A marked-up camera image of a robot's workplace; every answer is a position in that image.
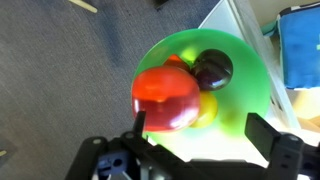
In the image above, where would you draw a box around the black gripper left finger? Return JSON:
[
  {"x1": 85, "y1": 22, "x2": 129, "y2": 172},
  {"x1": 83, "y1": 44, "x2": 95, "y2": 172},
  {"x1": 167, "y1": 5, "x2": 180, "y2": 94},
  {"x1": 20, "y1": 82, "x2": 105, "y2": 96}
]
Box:
[{"x1": 133, "y1": 111, "x2": 146, "y2": 138}]

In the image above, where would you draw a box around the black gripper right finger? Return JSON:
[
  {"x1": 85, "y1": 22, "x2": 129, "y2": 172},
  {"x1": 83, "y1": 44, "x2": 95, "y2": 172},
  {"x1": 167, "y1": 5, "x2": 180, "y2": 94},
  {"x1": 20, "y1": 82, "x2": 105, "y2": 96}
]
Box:
[{"x1": 245, "y1": 113, "x2": 281, "y2": 161}]

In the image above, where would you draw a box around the red toy apple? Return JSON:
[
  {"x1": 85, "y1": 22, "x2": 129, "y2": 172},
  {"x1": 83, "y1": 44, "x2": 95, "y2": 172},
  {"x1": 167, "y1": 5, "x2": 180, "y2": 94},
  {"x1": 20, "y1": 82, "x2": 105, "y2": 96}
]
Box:
[{"x1": 131, "y1": 66, "x2": 200, "y2": 132}]

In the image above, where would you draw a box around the green plastic bowl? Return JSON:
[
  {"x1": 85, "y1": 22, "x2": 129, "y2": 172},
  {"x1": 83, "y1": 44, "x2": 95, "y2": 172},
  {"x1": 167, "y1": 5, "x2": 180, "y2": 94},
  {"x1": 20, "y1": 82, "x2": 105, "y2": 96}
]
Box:
[{"x1": 135, "y1": 29, "x2": 271, "y2": 137}]

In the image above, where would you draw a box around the wooden tray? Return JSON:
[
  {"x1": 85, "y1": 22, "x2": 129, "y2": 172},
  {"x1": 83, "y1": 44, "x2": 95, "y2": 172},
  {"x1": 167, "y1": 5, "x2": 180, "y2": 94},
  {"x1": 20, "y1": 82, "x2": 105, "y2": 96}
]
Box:
[{"x1": 200, "y1": 0, "x2": 320, "y2": 135}]

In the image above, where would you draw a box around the yellow toy lemon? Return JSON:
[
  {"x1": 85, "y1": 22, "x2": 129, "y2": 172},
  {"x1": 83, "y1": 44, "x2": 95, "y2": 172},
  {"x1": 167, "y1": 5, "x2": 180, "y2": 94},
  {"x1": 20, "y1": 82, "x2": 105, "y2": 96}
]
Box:
[{"x1": 191, "y1": 91, "x2": 218, "y2": 128}]

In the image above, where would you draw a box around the small red toy fruit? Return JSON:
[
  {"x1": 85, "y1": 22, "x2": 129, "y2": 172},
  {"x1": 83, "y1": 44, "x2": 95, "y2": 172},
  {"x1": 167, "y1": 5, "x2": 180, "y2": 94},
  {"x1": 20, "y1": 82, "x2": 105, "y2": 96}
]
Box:
[{"x1": 164, "y1": 54, "x2": 190, "y2": 72}]

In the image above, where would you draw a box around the dark purple toy plum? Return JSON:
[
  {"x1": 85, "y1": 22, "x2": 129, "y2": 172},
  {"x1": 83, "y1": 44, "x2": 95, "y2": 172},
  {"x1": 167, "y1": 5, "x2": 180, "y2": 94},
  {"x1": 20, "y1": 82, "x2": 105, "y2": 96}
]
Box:
[{"x1": 191, "y1": 49, "x2": 233, "y2": 91}]

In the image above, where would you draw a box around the blue number four soft cube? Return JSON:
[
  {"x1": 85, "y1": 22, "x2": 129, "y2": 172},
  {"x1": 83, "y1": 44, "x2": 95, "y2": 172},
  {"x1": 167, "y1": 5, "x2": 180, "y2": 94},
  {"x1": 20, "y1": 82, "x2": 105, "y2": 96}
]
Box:
[{"x1": 277, "y1": 2, "x2": 320, "y2": 89}]

